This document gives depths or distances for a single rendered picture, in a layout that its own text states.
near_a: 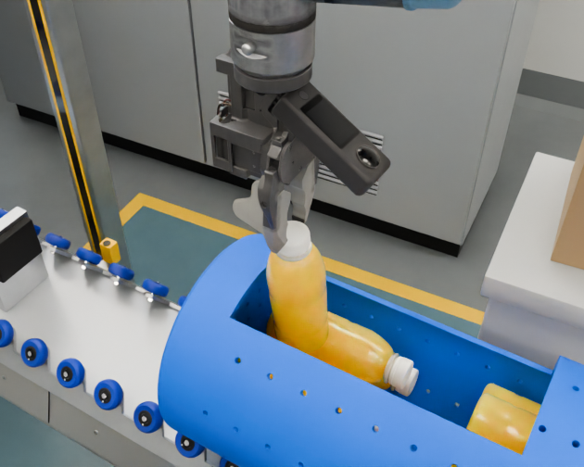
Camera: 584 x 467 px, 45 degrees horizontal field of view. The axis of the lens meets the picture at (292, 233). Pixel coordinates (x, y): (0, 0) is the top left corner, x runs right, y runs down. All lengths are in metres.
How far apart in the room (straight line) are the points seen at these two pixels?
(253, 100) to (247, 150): 0.05
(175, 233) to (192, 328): 1.93
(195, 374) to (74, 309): 0.47
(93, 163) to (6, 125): 2.04
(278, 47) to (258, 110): 0.09
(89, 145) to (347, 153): 0.93
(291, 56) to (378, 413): 0.37
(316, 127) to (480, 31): 1.54
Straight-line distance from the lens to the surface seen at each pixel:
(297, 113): 0.63
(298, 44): 0.61
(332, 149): 0.63
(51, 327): 1.24
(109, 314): 1.23
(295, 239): 0.75
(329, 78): 2.38
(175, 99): 2.80
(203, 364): 0.82
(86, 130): 1.48
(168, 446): 1.06
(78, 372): 1.11
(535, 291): 0.98
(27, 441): 2.27
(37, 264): 1.29
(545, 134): 3.42
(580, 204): 0.96
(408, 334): 0.99
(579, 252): 1.01
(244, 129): 0.67
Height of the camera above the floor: 1.83
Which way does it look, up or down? 43 degrees down
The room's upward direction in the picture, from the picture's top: straight up
